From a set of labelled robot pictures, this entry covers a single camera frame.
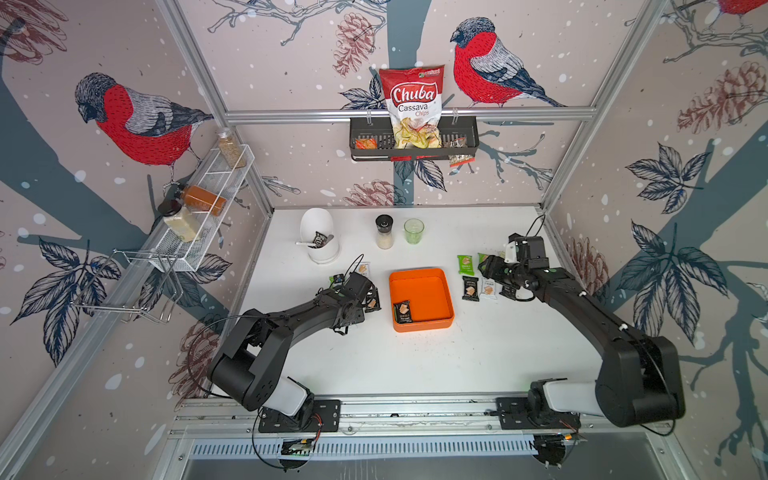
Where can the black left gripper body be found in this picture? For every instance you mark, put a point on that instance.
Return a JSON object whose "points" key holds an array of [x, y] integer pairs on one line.
{"points": [[359, 315]]}

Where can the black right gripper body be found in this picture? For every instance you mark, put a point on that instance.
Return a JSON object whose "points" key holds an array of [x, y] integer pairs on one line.
{"points": [[508, 273]]}

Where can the black cookie packet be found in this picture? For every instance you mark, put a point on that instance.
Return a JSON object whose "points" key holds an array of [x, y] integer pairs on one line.
{"points": [[402, 312], [470, 288], [509, 292]]}

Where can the black cookie packet front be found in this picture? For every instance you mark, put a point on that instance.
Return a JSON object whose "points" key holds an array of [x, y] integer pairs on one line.
{"points": [[402, 312]]}

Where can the white cookie packet front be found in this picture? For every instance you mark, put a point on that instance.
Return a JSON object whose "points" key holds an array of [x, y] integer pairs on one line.
{"points": [[363, 269]]}

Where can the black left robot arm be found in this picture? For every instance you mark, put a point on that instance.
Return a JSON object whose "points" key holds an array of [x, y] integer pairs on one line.
{"points": [[248, 366]]}

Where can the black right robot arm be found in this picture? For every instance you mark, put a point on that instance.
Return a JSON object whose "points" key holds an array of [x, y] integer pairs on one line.
{"points": [[639, 380]]}

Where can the orange storage box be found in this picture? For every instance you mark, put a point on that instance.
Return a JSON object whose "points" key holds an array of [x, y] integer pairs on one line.
{"points": [[429, 296]]}

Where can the green glass cup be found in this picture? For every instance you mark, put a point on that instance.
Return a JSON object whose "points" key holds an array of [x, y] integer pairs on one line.
{"points": [[413, 229]]}

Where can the glass grinder black cap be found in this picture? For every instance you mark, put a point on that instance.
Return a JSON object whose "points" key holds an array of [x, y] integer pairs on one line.
{"points": [[384, 225]]}

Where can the white utensil holder cup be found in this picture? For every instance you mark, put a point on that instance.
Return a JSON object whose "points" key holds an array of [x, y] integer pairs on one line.
{"points": [[317, 219]]}

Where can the red Chuba chips bag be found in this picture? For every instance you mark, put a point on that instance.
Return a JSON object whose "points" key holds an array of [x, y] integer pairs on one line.
{"points": [[413, 99]]}

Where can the orange sauce bottle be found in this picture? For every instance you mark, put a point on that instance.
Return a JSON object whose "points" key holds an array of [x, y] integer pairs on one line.
{"points": [[198, 199]]}

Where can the glass spice jar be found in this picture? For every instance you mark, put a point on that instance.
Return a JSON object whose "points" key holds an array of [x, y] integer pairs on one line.
{"points": [[230, 148]]}

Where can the pale spice jar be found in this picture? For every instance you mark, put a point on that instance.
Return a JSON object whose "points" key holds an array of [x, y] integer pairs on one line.
{"points": [[179, 220]]}

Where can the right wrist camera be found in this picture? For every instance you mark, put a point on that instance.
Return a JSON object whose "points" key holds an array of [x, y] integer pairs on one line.
{"points": [[528, 251]]}

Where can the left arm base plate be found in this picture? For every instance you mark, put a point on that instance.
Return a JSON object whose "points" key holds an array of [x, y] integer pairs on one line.
{"points": [[314, 416]]}

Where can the aluminium front rail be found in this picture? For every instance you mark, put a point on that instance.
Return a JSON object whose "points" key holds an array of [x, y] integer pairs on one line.
{"points": [[370, 416]]}

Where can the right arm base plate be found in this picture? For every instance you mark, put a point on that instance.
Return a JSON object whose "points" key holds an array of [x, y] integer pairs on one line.
{"points": [[521, 413]]}

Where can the black wall basket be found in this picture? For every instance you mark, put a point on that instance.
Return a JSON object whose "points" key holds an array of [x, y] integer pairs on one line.
{"points": [[377, 139]]}

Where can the white wire wall shelf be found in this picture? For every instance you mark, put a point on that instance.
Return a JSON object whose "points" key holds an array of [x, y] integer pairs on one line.
{"points": [[177, 253]]}

